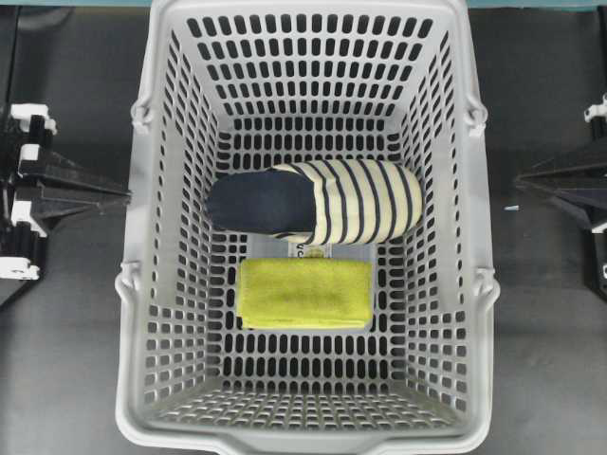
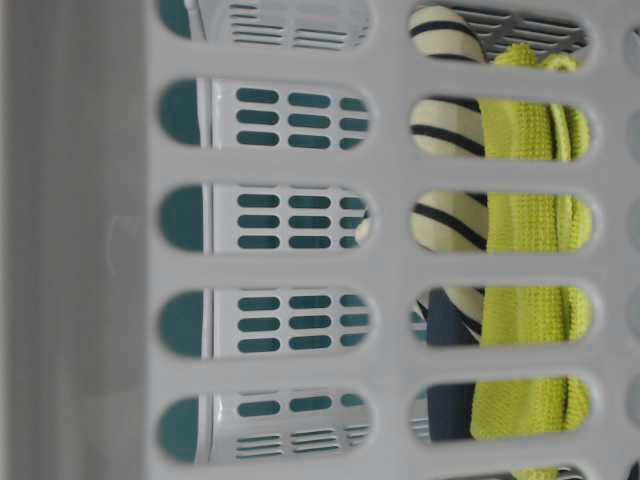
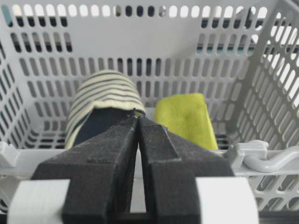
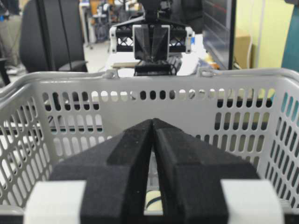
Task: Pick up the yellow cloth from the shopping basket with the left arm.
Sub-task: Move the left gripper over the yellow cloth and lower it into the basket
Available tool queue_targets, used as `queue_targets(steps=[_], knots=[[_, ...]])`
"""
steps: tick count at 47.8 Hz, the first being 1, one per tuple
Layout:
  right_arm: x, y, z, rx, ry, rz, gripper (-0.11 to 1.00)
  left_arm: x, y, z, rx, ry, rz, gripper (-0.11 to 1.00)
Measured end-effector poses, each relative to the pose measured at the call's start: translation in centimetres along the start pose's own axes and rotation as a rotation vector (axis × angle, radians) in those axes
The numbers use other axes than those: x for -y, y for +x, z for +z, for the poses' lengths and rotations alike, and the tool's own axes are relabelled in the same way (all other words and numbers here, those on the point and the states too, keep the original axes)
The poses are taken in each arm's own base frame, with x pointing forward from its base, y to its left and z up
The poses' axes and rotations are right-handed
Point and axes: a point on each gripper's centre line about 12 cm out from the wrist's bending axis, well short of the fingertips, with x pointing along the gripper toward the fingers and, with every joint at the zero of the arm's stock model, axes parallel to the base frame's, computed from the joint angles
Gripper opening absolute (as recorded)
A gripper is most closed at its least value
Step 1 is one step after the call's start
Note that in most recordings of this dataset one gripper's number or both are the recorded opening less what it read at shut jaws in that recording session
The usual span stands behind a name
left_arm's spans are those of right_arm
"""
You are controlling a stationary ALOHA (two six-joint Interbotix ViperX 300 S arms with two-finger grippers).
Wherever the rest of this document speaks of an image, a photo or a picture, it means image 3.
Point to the striped cream navy cloth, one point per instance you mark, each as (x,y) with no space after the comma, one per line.
(101,90)

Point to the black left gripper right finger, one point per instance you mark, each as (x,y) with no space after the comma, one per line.
(170,165)

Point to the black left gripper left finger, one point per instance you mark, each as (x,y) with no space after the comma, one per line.
(101,173)

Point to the grey basket handle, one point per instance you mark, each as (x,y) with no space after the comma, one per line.
(273,164)

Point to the yellow green cloth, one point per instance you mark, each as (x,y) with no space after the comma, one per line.
(187,116)

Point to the grey plastic shopping basket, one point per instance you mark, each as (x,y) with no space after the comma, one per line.
(242,55)

